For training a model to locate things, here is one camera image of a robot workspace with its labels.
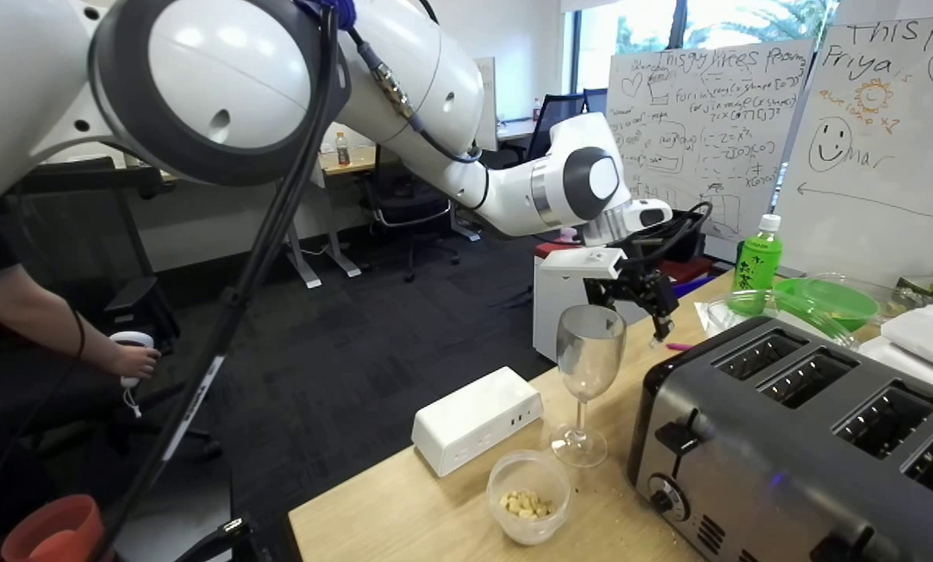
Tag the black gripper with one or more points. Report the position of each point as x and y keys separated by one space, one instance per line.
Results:
x=644 y=280

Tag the white handheld controller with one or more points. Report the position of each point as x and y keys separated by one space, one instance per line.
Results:
x=128 y=393

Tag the person forearm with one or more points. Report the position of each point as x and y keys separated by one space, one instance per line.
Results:
x=28 y=314

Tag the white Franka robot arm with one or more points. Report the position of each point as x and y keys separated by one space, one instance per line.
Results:
x=227 y=94

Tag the black silver four-slot toaster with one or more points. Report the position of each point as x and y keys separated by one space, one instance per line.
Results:
x=779 y=458

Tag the person hand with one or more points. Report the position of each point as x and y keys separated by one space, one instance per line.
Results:
x=134 y=362

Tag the red pen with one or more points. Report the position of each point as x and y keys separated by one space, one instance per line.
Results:
x=679 y=347

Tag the clear wine glass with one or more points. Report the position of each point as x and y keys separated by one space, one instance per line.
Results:
x=591 y=347

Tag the black plastic bin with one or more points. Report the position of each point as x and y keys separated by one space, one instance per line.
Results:
x=685 y=239

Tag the white cabinet with red top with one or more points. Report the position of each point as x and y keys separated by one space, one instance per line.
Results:
x=560 y=306

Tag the green plastic bottle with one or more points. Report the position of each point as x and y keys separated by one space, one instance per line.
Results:
x=759 y=262

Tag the white paper with writing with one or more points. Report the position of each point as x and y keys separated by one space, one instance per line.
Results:
x=704 y=137

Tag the white rectangular box device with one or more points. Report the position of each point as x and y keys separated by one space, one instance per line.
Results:
x=475 y=423

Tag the black mesh office chair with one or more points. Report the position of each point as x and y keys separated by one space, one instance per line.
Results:
x=560 y=120

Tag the clear plastic snack container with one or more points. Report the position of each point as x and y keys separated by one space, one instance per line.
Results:
x=529 y=501

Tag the white folded stack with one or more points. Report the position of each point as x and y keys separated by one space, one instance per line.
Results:
x=928 y=338

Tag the whiteboard with smiley drawing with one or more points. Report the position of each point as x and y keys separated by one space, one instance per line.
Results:
x=891 y=156

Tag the wooden office desk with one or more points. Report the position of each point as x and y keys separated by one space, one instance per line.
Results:
x=345 y=156

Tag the red cup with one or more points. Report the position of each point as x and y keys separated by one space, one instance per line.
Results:
x=53 y=532

